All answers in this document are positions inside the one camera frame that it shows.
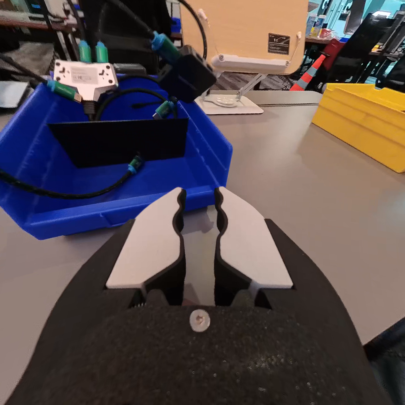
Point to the white HDMI switch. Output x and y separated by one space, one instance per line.
85 76

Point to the yellow storage bin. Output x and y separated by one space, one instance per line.
357 126

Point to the blue storage bin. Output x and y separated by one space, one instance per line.
126 218

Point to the orange traffic cone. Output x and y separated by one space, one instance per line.
308 77

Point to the black HDMI hub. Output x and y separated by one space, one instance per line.
186 82

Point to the black bin divider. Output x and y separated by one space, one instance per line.
120 142

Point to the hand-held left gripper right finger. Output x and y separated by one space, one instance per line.
250 250

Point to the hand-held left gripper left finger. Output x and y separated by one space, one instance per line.
148 246

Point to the person's leg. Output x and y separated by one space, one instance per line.
389 364

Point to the wooden laptop stand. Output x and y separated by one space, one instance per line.
246 25

